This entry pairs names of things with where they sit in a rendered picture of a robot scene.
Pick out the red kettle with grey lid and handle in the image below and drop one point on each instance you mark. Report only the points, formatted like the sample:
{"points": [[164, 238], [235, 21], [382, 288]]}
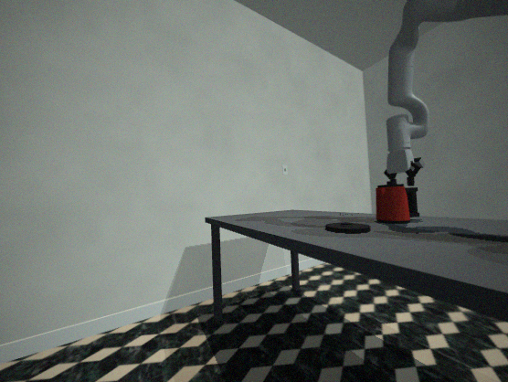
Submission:
{"points": [[396, 204]]}

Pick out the dark round disk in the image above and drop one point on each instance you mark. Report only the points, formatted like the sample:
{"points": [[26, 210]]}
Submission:
{"points": [[347, 227]]}

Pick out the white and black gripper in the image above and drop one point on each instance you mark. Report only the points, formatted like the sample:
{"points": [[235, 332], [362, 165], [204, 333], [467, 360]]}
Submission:
{"points": [[401, 160]]}

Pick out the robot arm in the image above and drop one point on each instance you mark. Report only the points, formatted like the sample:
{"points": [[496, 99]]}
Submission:
{"points": [[401, 60]]}

